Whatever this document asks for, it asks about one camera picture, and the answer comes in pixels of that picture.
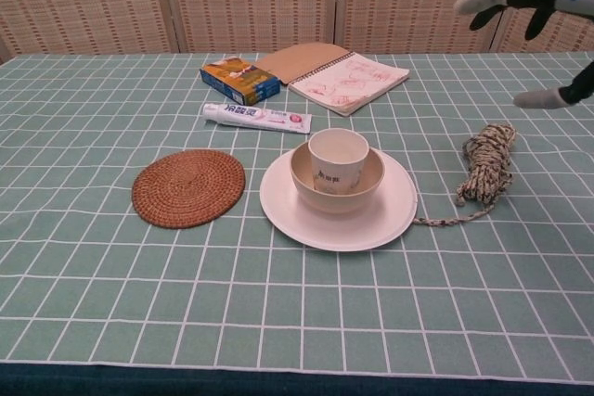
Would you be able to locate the beige bowl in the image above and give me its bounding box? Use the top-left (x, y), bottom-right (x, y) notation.
top-left (290, 140), bottom-right (386, 215)

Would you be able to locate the white printed paper cup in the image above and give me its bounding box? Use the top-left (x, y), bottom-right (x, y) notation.
top-left (307, 129), bottom-right (370, 194)

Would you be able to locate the white paper plate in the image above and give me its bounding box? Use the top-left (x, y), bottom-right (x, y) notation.
top-left (258, 145), bottom-right (418, 253)

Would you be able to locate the spiral notebook with red drawings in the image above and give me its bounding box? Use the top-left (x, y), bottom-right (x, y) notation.
top-left (252, 43), bottom-right (411, 117)

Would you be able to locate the white toothpaste tube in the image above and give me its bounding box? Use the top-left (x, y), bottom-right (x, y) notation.
top-left (200, 103), bottom-right (313, 135)

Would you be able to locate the blue and yellow box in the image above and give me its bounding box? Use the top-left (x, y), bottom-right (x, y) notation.
top-left (199, 57), bottom-right (282, 107)

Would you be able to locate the round woven rattan coaster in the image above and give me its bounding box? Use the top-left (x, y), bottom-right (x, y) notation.
top-left (131, 148), bottom-right (246, 230)

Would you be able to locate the green checked tablecloth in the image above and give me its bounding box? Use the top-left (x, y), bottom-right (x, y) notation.
top-left (0, 52), bottom-right (594, 396)

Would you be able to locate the bundled speckled rope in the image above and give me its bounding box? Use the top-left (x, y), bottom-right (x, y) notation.
top-left (412, 122), bottom-right (518, 228)

